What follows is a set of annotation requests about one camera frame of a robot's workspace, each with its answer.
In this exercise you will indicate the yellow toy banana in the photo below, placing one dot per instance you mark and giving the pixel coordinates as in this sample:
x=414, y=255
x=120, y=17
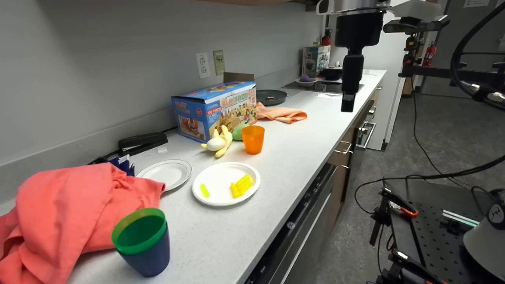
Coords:
x=219, y=142

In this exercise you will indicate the single yellow toy fry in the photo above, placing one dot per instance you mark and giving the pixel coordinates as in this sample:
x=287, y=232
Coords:
x=204, y=189

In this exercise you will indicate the white wall outlet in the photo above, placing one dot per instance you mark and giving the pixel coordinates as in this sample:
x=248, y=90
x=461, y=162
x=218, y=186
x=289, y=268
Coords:
x=202, y=63

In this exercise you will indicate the small orange cloth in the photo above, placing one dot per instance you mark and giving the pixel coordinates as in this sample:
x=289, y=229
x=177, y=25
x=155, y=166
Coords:
x=279, y=113

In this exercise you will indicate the empty white plate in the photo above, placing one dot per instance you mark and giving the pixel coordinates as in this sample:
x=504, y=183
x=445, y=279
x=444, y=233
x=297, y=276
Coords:
x=172, y=173

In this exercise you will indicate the green toy fruit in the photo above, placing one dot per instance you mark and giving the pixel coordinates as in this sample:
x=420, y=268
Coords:
x=237, y=132

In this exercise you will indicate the orange plastic cup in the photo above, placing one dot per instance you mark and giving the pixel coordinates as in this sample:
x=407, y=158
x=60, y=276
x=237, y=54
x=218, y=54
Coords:
x=253, y=139

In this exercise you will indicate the small blue packet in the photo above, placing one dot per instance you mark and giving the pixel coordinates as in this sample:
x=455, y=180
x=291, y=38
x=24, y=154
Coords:
x=123, y=164

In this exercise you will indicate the large coral red cloth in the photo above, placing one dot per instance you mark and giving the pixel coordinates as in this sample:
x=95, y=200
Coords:
x=63, y=213

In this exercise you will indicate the white plate with fries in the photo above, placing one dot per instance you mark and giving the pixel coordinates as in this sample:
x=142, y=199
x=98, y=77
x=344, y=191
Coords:
x=218, y=180

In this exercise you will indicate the yellow toy fries bundle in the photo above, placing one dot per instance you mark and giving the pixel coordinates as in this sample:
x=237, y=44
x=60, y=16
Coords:
x=240, y=186

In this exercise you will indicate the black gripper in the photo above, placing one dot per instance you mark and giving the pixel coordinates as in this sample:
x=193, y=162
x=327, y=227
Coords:
x=355, y=31

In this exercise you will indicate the black stapler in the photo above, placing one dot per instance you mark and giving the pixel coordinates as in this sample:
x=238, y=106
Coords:
x=137, y=143

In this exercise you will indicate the green and blue stacked cups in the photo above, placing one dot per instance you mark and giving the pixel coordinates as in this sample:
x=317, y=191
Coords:
x=142, y=240

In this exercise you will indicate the blue play food box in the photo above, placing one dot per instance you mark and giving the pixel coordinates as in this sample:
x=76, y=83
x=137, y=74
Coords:
x=204, y=110

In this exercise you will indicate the black pan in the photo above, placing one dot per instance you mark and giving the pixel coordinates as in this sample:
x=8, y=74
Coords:
x=270, y=96

